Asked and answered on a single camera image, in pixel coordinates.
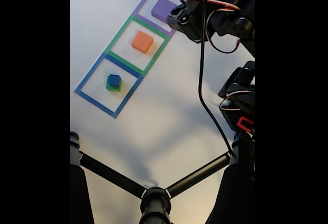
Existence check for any green tape square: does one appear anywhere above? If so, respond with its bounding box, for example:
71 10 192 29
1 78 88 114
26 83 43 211
105 15 170 77

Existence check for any black camera cable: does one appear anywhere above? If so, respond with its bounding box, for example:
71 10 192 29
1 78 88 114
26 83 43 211
198 0 233 157

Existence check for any green cube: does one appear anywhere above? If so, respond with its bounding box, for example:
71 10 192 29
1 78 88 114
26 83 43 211
106 76 122 92

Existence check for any orange block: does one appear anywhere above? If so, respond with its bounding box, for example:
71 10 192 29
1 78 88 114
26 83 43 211
131 30 154 55

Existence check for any blue tape square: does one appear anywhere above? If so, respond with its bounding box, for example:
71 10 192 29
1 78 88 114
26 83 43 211
74 51 144 119

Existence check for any purple tape square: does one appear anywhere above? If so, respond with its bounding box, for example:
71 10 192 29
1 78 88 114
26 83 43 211
133 0 185 37

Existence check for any purple block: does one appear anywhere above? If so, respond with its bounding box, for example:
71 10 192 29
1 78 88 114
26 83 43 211
151 0 179 21

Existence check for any black tripod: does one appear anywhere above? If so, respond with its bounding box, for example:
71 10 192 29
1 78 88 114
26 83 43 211
70 131 255 224

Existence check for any small blue cube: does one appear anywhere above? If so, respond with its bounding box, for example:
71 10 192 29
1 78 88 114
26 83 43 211
108 74 121 86

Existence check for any red clamp part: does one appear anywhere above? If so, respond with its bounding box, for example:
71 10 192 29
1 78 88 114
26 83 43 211
236 116 255 132

